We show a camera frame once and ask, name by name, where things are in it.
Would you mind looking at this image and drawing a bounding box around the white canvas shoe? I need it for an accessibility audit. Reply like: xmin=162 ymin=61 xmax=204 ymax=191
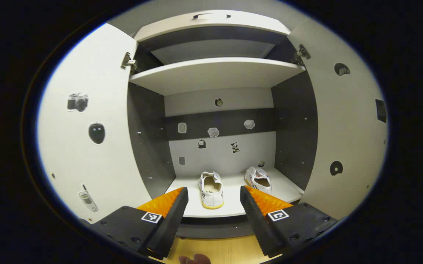
xmin=199 ymin=171 xmax=225 ymax=209
xmin=244 ymin=167 xmax=272 ymax=195

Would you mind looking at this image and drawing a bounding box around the metal door hinge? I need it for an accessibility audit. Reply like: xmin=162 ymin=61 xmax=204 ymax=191
xmin=121 ymin=52 xmax=139 ymax=76
xmin=290 ymin=44 xmax=312 ymax=66

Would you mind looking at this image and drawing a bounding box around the white shoe cabinet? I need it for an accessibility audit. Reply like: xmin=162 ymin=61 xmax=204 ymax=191
xmin=127 ymin=9 xmax=318 ymax=239

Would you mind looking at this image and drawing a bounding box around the white cabinet drawer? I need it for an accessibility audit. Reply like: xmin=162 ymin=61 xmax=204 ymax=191
xmin=134 ymin=10 xmax=292 ymax=43

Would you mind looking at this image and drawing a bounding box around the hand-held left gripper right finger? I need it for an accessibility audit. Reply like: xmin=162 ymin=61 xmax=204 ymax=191
xmin=240 ymin=186 xmax=338 ymax=258

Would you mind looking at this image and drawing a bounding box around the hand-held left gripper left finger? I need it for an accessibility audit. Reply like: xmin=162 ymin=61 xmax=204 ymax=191
xmin=80 ymin=187 xmax=189 ymax=260

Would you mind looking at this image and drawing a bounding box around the white cabinet door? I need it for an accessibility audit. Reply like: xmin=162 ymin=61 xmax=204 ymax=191
xmin=37 ymin=23 xmax=151 ymax=224
xmin=287 ymin=18 xmax=389 ymax=220

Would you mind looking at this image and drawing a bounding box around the white thick cabinet shelf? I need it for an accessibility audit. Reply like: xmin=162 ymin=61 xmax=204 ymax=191
xmin=164 ymin=168 xmax=305 ymax=219

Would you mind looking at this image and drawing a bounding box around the white thin cabinet shelf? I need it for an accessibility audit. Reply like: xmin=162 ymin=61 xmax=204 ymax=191
xmin=129 ymin=57 xmax=306 ymax=96

